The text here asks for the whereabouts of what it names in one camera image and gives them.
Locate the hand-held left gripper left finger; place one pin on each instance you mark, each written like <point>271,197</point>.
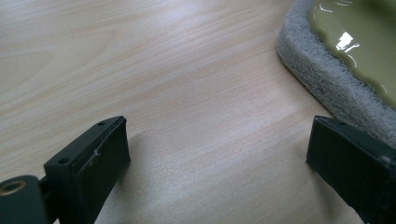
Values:
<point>93,168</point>

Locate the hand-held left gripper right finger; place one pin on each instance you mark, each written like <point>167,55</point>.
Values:
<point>351,161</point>

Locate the grey felt mat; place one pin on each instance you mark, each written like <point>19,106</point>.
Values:
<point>323,74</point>

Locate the green glazed plate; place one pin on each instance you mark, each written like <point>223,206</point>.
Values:
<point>358,37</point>

